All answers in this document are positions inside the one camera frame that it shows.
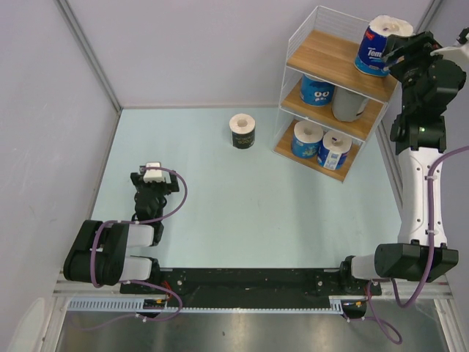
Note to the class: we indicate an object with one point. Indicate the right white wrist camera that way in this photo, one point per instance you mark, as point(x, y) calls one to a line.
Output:
point(458, 52)

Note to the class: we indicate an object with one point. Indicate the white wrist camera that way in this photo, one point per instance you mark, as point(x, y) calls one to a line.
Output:
point(458, 52)
point(152, 173)

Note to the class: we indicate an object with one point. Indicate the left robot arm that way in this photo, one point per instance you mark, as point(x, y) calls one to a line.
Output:
point(99, 252)

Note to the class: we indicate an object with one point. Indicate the aluminium rail frame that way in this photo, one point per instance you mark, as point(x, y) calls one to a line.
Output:
point(439, 289)

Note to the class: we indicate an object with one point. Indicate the blue monster paper roll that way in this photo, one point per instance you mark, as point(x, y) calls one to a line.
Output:
point(315, 92)

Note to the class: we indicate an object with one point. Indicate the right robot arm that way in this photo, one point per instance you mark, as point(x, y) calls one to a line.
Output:
point(421, 253)

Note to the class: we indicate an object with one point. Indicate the black wrapped paper roll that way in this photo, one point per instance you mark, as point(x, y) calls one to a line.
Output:
point(242, 127)

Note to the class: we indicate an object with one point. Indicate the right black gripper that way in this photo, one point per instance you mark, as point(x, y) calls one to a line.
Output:
point(398, 45)

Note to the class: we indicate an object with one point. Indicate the white wire wooden shelf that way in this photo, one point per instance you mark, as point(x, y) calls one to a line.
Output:
point(324, 47)

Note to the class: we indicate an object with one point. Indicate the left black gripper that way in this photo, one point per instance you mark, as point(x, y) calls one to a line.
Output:
point(172, 186)

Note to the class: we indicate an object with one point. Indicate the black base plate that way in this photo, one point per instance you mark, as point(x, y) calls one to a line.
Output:
point(257, 289)

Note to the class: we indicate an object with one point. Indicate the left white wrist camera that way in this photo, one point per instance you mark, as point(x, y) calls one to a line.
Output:
point(152, 173)

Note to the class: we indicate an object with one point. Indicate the grey paper roll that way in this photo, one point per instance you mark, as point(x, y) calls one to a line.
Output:
point(348, 106)

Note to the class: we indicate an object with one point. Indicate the white slotted cable duct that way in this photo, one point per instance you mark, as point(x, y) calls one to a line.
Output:
point(145, 305)

